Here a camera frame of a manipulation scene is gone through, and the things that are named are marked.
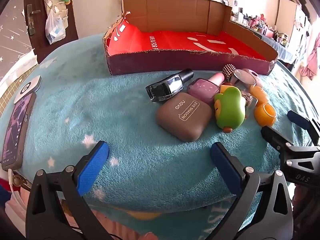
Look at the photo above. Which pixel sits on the white phone holder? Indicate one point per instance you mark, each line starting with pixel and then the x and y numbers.
pixel 26 88

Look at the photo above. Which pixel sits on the black nail polish bottle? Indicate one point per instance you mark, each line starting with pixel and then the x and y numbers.
pixel 165 88

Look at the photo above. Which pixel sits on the brown eyeshadow case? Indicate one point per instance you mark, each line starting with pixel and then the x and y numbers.
pixel 182 117

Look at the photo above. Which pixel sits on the hanging plastic bag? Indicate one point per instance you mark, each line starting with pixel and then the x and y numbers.
pixel 55 30

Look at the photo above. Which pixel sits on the dark smartphone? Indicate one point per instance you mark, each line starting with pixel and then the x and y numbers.
pixel 17 130

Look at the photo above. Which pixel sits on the pink hanging cloth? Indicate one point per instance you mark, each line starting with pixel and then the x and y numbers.
pixel 312 62

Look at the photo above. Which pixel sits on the purple nail polish bottle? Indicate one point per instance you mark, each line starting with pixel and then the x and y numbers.
pixel 202 88

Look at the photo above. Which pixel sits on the green frog toy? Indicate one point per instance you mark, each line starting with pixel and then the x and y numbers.
pixel 228 107

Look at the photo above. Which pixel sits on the orange container lid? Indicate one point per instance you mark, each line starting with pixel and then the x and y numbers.
pixel 258 93

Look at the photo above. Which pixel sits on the pink round gadget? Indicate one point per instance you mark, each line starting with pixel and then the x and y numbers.
pixel 250 76

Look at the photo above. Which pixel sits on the white wardrobe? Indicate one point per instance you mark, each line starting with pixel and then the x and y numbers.
pixel 287 17

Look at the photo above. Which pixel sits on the orange plastic cup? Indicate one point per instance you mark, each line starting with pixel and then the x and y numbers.
pixel 262 116

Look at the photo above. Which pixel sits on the dark wooden door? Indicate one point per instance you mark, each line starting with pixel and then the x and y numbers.
pixel 73 22

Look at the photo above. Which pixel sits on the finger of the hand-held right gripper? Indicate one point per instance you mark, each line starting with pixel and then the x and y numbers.
pixel 275 136
pixel 298 120

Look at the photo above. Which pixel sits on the row of cosmetics bottles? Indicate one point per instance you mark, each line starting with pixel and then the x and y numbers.
pixel 260 25

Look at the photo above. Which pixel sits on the table with grey cloth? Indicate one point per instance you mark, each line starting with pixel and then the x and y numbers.
pixel 287 52

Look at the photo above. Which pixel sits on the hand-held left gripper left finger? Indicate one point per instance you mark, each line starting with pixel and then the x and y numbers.
pixel 93 167

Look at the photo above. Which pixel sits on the cardboard box with red lining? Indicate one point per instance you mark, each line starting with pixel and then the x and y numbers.
pixel 175 12

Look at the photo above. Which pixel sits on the gold studded cap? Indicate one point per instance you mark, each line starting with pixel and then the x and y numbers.
pixel 228 69

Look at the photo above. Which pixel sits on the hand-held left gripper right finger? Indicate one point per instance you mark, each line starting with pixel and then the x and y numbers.
pixel 225 170

